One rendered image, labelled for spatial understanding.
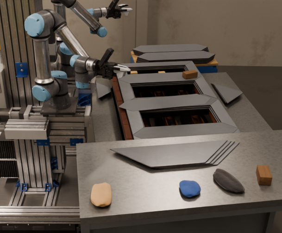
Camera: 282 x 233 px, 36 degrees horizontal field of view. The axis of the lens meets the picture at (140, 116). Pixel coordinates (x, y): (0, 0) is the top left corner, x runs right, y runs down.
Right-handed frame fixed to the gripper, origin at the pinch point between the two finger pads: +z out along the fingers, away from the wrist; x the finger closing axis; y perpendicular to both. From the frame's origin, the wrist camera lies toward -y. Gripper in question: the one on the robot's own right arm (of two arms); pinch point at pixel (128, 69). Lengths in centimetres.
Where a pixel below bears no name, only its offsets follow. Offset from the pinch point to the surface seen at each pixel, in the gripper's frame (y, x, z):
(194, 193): 43, 32, 54
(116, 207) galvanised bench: 49, 54, 24
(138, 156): 41.0, 16.5, 17.1
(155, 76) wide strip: 44, -129, -33
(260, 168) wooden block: 36, 3, 79
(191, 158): 39, 6, 43
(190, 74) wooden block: 39, -138, -5
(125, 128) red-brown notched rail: 58, -45, -19
